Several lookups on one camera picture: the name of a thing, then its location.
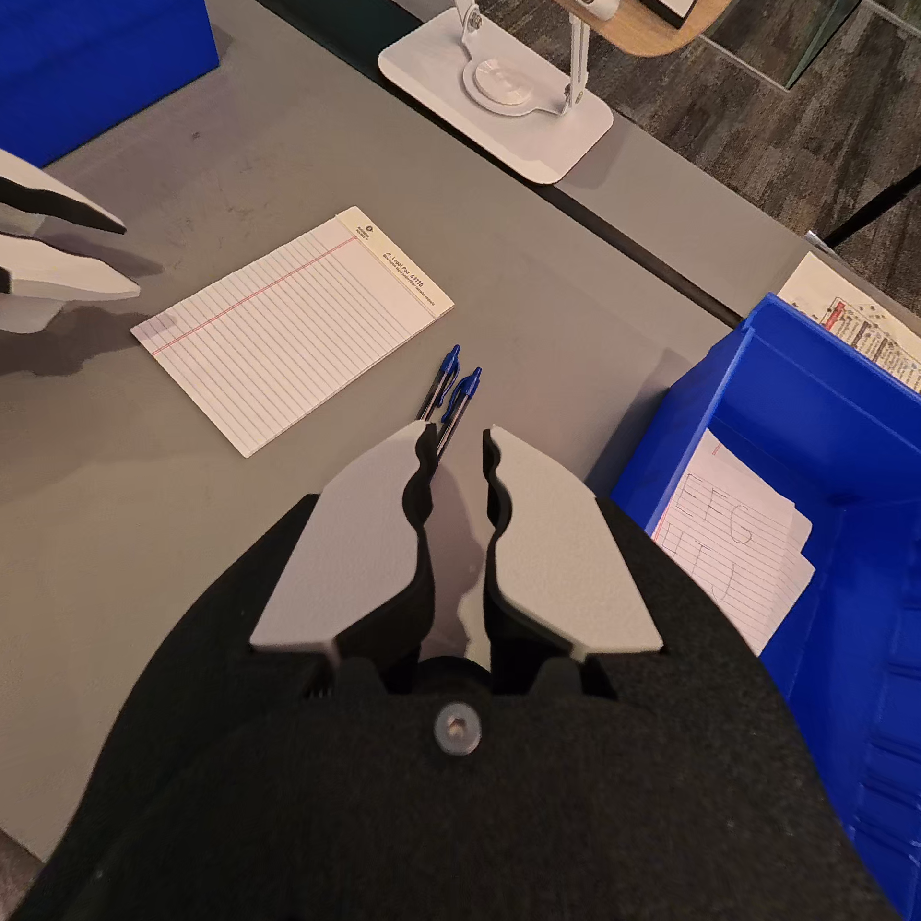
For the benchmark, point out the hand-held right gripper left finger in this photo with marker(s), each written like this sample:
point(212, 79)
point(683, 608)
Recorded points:
point(338, 561)

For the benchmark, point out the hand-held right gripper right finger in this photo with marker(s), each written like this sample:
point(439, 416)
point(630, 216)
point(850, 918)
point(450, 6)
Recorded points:
point(575, 568)

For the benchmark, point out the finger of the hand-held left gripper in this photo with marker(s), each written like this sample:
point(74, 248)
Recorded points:
point(57, 270)
point(36, 183)

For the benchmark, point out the handwritten lined paper sheet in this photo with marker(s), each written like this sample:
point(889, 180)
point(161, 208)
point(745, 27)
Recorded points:
point(719, 532)
point(791, 590)

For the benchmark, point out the blue retractable pen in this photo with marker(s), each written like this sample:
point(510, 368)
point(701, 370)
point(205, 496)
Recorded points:
point(440, 378)
point(460, 403)

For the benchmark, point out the white lined notepad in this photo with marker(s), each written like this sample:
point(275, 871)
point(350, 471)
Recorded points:
point(288, 331)

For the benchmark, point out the blue plastic bin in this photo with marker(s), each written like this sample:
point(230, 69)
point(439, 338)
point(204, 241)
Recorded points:
point(849, 403)
point(101, 72)

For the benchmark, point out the printed instruction sheet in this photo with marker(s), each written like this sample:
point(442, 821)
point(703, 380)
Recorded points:
point(863, 324)

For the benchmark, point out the wooden board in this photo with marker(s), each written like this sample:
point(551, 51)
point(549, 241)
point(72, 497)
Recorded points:
point(619, 32)

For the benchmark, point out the black framed code sign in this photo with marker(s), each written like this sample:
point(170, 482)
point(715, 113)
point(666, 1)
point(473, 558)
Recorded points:
point(676, 11)

